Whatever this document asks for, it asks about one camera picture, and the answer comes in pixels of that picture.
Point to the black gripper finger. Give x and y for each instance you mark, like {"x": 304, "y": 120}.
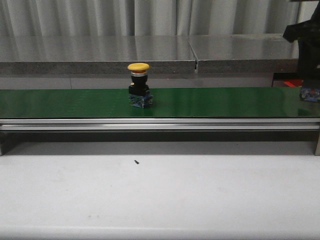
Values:
{"x": 307, "y": 34}

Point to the red mushroom push button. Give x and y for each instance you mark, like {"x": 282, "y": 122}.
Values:
{"x": 309, "y": 94}

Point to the yellow mushroom push button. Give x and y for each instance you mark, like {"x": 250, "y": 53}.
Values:
{"x": 139, "y": 92}

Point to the grey stone counter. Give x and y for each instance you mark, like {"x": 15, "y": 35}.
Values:
{"x": 97, "y": 62}

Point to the red plastic tray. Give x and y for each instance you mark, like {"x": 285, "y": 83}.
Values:
{"x": 293, "y": 82}

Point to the green conveyor belt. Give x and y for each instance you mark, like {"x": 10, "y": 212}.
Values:
{"x": 222, "y": 109}

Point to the white curtain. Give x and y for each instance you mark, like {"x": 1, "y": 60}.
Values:
{"x": 149, "y": 17}

